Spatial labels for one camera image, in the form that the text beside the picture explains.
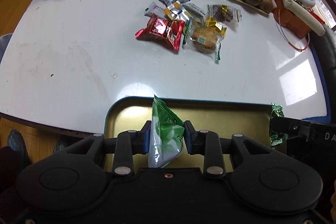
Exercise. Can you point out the brown dried fruit packet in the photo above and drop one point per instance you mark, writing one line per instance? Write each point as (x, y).
(224, 13)

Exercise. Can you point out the silver yellow snack packet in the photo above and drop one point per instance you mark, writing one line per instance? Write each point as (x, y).
(176, 11)

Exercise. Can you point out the white sesame crisp packet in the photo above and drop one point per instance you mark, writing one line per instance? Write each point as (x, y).
(195, 11)

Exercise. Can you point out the right end kiwi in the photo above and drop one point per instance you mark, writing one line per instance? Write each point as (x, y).
(266, 6)

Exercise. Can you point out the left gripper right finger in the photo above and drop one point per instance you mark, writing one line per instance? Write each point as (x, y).
(189, 134)

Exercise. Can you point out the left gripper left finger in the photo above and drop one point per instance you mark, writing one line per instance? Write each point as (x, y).
(145, 133)

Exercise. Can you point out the white hawthorn bar packet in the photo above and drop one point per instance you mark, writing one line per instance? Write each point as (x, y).
(153, 8)

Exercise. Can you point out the gold foil candy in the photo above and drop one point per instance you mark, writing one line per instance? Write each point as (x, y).
(216, 26)

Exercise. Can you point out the cookie in clear wrapper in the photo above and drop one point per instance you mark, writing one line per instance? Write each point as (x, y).
(199, 38)

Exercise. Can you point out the green white snack packet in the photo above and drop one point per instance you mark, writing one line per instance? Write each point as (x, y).
(166, 135)

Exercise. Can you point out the orange pouch with cord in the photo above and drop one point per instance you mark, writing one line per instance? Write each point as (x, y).
(299, 21)

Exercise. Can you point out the empty gold tray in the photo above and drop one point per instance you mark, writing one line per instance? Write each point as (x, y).
(224, 118)

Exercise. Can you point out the green foil candy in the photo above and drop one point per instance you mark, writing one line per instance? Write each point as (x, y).
(275, 134)

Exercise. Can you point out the red hawthorn snack packet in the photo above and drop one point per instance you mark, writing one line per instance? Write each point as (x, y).
(161, 29)

